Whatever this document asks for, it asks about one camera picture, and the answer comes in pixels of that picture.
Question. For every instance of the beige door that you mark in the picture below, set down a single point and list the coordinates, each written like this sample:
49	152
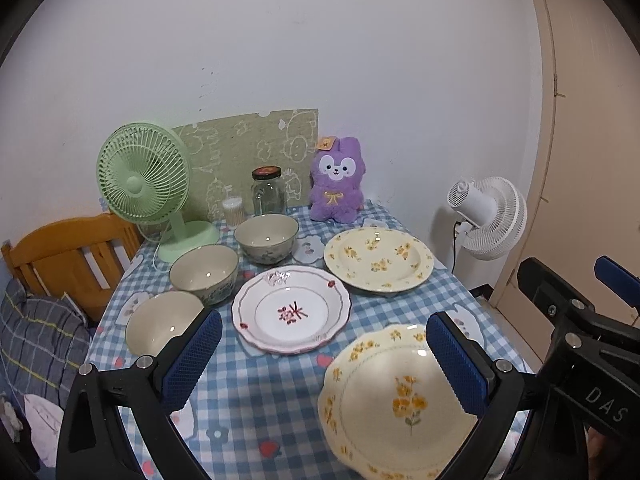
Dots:
590	135

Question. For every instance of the white plate with red flower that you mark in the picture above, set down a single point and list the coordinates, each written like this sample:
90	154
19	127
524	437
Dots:
290	310

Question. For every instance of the green desk fan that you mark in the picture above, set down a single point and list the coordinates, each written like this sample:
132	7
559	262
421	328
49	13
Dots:
135	185

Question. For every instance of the glass jar with dark lid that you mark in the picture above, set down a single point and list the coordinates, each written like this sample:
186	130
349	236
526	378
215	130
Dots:
268	195

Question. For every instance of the green cartoon print board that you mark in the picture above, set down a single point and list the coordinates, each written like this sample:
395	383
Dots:
235	145

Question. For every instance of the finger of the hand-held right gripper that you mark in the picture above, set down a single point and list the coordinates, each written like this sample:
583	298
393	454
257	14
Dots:
617	280
545	285

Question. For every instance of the white garment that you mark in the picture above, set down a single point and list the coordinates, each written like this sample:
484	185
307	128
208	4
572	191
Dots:
45	425

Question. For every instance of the purple plush bunny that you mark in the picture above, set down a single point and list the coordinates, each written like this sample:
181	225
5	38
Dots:
336	195

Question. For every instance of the scalloped yellow floral plate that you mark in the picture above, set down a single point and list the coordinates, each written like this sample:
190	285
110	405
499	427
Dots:
390	400

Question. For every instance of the white clip fan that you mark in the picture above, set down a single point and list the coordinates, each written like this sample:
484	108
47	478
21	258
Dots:
500	220

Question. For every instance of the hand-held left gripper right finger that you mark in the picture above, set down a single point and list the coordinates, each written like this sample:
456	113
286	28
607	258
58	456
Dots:
455	365

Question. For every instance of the round yellow floral plate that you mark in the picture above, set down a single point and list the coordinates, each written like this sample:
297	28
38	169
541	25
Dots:
380	260

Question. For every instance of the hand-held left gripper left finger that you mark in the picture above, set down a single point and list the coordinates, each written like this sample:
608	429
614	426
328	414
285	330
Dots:
192	360

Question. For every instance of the cotton swab container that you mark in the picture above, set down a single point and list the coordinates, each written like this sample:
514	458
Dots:
233	212

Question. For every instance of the cream floral bowl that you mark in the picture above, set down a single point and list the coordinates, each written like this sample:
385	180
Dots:
202	270
155	322
265	235

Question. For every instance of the grey plaid pillow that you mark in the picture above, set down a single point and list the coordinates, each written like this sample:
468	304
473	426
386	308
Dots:
35	340

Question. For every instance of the blue checked tablecloth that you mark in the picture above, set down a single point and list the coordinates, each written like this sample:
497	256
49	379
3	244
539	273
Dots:
260	400

